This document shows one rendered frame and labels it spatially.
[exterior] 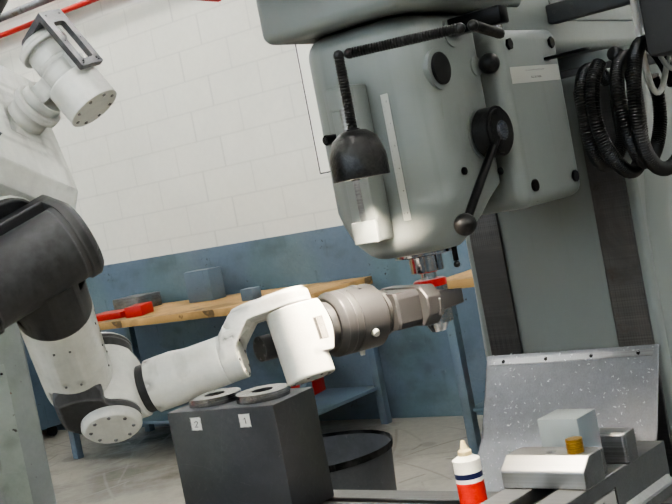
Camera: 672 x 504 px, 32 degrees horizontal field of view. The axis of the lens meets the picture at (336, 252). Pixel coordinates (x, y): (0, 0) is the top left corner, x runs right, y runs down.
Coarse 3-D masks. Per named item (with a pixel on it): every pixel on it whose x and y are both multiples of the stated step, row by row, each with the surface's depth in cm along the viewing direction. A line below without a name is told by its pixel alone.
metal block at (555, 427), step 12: (540, 420) 155; (552, 420) 154; (564, 420) 152; (576, 420) 151; (588, 420) 154; (540, 432) 155; (552, 432) 154; (564, 432) 153; (576, 432) 152; (588, 432) 153; (552, 444) 154; (564, 444) 153; (588, 444) 153; (600, 444) 155
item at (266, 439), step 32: (192, 416) 191; (224, 416) 187; (256, 416) 184; (288, 416) 185; (192, 448) 192; (224, 448) 188; (256, 448) 185; (288, 448) 184; (320, 448) 191; (192, 480) 193; (224, 480) 189; (256, 480) 186; (288, 480) 183; (320, 480) 190
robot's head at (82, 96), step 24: (48, 48) 139; (48, 72) 139; (72, 72) 138; (96, 72) 140; (24, 96) 141; (48, 96) 140; (72, 96) 138; (96, 96) 138; (48, 120) 141; (72, 120) 139
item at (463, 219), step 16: (480, 112) 159; (496, 112) 159; (480, 128) 158; (496, 128) 159; (512, 128) 162; (480, 144) 159; (496, 144) 158; (512, 144) 162; (480, 176) 155; (480, 192) 153; (464, 224) 149
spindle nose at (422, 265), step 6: (420, 258) 163; (426, 258) 162; (432, 258) 163; (438, 258) 163; (414, 264) 163; (420, 264) 163; (426, 264) 163; (432, 264) 163; (438, 264) 163; (414, 270) 164; (420, 270) 163; (426, 270) 163; (432, 270) 163
